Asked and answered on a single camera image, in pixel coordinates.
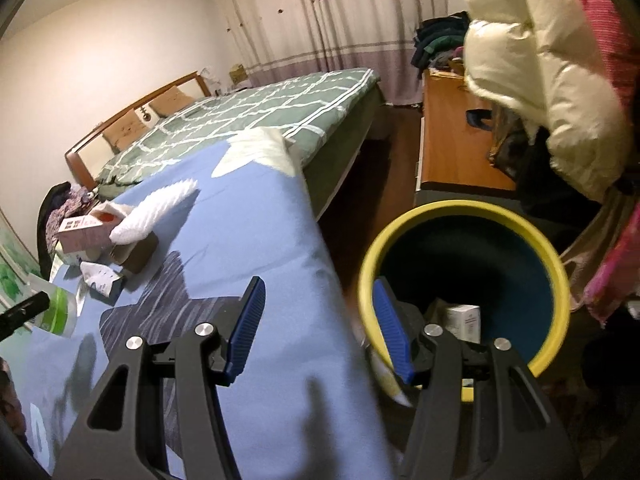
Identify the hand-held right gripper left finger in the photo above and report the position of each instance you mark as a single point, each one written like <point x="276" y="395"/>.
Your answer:
<point x="247" y="320"/>

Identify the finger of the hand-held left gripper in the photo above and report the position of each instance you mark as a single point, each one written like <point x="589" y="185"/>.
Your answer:
<point x="22" y="312"/>

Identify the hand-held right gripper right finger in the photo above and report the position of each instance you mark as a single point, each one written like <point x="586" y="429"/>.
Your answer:
<point x="392" y="330"/>

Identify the green label bottle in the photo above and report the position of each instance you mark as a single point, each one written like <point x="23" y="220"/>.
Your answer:
<point x="57" y="310"/>

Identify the small white box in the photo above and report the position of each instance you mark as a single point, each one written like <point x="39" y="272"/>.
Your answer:
<point x="462" y="322"/>

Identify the leaf print carton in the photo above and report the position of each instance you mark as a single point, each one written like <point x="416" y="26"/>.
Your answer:
<point x="102" y="277"/>

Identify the pink box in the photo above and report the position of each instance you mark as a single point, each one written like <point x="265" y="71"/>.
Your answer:
<point x="80" y="232"/>

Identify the brown box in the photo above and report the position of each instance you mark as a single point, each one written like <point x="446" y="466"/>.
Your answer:
<point x="140" y="255"/>

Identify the yellow rim bin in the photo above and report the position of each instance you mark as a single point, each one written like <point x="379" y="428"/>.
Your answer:
<point x="500" y="260"/>

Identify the white foam net sleeve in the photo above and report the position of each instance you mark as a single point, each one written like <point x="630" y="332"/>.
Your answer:
<point x="150" y="210"/>

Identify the sliding door wardrobe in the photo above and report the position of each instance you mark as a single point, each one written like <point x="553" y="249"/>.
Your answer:
<point x="15" y="270"/>

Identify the blue star blanket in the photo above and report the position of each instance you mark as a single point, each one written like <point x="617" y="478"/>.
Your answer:
<point x="280" y="240"/>

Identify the patterned clothes pile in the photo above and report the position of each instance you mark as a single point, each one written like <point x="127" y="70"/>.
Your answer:
<point x="62" y="210"/>

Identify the wooden dresser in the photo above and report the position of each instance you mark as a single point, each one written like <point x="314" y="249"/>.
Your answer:
<point x="450" y="135"/>

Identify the brown pillow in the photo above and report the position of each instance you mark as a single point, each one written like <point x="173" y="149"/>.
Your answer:
<point x="170" y="101"/>
<point x="125" y="130"/>

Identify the brown patterned bag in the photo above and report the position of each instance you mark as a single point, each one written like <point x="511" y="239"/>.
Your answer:
<point x="510" y="150"/>

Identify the green checked quilt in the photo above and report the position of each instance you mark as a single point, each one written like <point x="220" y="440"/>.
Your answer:
<point x="280" y="105"/>

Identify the black garment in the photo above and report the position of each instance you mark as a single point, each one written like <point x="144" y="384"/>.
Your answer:
<point x="555" y="180"/>

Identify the pink plastic bag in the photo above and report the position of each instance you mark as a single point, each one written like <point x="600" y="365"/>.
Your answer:
<point x="615" y="270"/>

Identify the tissue box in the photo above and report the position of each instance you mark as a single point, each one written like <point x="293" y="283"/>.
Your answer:
<point x="237" y="73"/>

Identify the dark clothes pile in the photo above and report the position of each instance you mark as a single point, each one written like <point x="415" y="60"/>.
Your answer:
<point x="440" y="35"/>

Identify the pink and white curtain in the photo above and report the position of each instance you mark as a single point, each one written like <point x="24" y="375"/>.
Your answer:
<point x="325" y="20"/>

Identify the cream puffer jacket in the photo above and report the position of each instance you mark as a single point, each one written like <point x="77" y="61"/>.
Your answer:
<point x="550" y="60"/>

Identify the red puffer jacket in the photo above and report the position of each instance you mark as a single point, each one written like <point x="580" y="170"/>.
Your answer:
<point x="610" y="25"/>

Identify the wooden bed frame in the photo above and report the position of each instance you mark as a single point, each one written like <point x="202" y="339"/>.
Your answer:
<point x="80" y="160"/>

